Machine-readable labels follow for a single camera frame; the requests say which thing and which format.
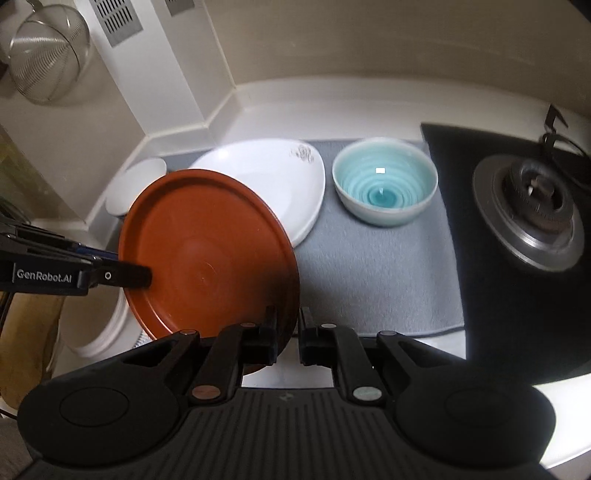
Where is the small white bowl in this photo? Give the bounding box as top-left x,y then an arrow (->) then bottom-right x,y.
105,157 -> 168,217

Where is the teal glazed bowl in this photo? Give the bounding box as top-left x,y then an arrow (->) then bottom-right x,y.
332,137 -> 438,227

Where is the white plate with grey print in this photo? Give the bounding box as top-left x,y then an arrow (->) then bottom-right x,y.
189,138 -> 327,247

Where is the metal mesh strainer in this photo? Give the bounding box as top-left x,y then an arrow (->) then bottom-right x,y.
6,0 -> 92,104

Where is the large white bowl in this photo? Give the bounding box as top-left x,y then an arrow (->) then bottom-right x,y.
59,288 -> 155,360

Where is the grey dish mat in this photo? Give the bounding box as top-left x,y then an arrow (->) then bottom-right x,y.
164,137 -> 465,337

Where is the black stove top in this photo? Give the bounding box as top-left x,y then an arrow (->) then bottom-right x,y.
420,121 -> 591,385

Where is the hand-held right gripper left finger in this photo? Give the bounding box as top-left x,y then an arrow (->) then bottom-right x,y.
152,305 -> 280,408

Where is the metal gas burner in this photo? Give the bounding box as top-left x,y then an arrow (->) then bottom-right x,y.
472,154 -> 586,271

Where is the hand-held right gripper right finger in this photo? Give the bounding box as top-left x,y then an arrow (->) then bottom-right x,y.
298,307 -> 417,408

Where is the black pot support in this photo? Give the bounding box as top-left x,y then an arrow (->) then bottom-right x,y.
539,104 -> 591,160

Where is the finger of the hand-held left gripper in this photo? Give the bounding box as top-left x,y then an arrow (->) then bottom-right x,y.
69,241 -> 122,262
88,257 -> 153,289

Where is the brown round plate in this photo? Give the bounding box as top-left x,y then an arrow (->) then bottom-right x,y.
117,169 -> 301,376

